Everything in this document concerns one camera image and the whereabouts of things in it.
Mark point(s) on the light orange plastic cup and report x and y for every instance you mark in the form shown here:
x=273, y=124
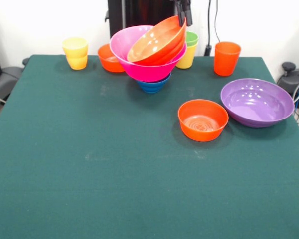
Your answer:
x=77, y=63

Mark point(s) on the large orange plastic bowl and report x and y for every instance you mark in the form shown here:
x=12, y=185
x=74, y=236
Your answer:
x=154, y=43

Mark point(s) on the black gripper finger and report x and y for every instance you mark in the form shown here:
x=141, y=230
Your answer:
x=181, y=15
x=189, y=15

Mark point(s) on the black stand base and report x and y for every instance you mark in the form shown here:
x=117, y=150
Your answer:
x=7, y=79
x=287, y=82

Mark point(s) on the small orange plastic bowl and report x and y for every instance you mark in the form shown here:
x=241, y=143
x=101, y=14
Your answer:
x=108, y=62
x=201, y=134

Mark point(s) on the large pink plastic bowl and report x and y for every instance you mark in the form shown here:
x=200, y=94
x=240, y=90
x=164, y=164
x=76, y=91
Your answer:
x=149, y=71

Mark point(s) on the yellow plastic cup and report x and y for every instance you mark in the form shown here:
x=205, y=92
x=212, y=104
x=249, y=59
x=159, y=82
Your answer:
x=74, y=46
x=187, y=58

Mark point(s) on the blue plastic bowl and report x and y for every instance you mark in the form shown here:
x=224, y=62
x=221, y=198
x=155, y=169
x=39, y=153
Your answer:
x=152, y=87

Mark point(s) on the purple plastic bowl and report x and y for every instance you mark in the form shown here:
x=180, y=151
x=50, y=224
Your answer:
x=256, y=109

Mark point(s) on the green plastic cup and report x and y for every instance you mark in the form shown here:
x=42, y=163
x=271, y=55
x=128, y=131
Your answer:
x=192, y=37

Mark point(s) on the dark green tablecloth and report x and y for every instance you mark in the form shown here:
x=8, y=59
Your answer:
x=149, y=194

